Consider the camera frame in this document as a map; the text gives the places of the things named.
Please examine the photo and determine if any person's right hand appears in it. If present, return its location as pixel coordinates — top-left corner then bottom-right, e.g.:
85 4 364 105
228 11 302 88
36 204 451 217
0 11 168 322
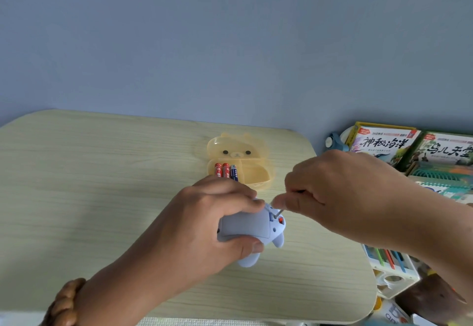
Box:
271 149 422 249

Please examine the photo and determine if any person's left hand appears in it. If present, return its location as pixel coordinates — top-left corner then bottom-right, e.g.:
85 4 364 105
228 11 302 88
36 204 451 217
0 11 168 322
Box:
147 176 266 294

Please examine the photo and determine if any black screwdriver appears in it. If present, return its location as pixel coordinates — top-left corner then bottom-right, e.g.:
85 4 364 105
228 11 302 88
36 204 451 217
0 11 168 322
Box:
275 188 306 220

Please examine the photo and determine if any blue toy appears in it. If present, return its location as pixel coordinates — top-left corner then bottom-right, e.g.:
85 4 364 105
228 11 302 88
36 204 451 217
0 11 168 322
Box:
217 203 287 268

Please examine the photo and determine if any orange bear storage box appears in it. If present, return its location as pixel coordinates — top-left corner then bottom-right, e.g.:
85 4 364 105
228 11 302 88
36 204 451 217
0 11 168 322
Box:
206 132 276 191

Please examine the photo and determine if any person's right forearm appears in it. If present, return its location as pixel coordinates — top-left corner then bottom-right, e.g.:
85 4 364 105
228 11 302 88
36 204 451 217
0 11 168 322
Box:
399 185 473 300

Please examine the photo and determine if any person's left forearm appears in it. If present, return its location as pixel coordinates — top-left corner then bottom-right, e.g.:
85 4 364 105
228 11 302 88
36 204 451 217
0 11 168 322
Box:
40 229 182 326

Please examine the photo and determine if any children's book rack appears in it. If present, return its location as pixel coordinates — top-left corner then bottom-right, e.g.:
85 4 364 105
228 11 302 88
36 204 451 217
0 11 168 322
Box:
325 126 473 204

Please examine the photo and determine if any ocean picture book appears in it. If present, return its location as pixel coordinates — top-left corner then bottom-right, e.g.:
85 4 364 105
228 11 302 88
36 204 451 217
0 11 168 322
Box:
349 121 422 169

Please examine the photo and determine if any white shape sorter box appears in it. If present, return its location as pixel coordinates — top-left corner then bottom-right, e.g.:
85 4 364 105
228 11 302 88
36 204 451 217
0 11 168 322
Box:
362 244 420 299

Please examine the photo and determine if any blue beetle book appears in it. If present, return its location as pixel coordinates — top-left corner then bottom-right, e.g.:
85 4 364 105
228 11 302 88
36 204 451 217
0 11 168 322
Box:
413 181 473 204

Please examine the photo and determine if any bird picture book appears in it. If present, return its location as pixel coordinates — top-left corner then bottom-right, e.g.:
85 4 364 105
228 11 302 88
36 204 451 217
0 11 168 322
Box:
405 131 473 173

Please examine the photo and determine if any large wooden bead bracelet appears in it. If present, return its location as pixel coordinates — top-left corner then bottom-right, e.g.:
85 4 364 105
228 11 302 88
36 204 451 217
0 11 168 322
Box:
46 278 86 326

